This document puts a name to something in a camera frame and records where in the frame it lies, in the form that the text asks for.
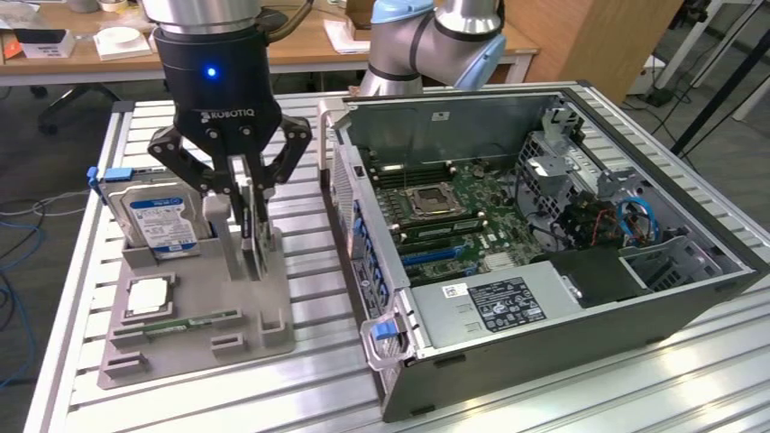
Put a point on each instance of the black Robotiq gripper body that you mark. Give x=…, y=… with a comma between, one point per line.
x=217, y=90

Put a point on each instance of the black graphics card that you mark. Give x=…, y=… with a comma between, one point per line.
x=253, y=243

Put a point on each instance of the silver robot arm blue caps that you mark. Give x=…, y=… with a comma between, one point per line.
x=409, y=45

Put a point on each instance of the hard disk with blue caddy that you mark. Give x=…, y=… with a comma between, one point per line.
x=159, y=221

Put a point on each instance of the wooden desk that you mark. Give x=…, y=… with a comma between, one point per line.
x=301, y=54

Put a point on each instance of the blue card retention clip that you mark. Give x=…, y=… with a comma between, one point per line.
x=362, y=234
x=377, y=277
x=357, y=213
x=370, y=255

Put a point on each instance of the white box round dish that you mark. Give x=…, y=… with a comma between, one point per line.
x=123, y=43

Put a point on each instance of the black office chair base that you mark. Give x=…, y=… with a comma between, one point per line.
x=66, y=104

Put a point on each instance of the white paper booklet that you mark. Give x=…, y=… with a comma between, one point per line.
x=346, y=40

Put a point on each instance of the metal CPU socket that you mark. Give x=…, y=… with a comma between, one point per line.
x=433, y=198

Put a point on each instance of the brown cardboard box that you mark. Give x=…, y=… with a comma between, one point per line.
x=358, y=13

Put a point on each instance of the white box black lid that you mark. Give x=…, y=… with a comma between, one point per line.
x=45, y=47

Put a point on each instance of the silver CPU chip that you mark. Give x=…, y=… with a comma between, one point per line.
x=147, y=295

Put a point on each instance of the green RAM stick installed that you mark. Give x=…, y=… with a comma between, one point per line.
x=442, y=231

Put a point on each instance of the blue expansion slot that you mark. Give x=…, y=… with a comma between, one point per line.
x=433, y=257

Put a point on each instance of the grey plastic parts rack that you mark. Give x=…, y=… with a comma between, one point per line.
x=253, y=306

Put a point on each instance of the green RAM stick loose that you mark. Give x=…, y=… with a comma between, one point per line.
x=174, y=325

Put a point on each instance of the green motherboard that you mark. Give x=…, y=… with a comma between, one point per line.
x=500, y=225

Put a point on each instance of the small silver chipset heatsink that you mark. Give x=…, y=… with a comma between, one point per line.
x=498, y=262

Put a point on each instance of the tall metal disk bay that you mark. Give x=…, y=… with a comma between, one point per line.
x=550, y=169

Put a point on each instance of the blue case release latch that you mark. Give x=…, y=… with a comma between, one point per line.
x=388, y=333

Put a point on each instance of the grey power supply unit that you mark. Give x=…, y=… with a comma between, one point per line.
x=445, y=315

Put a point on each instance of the wooden cabinet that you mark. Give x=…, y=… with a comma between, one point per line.
x=602, y=45

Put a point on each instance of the black grey PC case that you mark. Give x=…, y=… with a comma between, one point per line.
x=541, y=361

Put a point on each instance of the low metal disk bay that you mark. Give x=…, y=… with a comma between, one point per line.
x=675, y=266

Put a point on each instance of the black slanted pole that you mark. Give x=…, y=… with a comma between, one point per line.
x=723, y=92

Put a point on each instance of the white table frame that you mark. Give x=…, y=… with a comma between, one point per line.
x=692, y=34

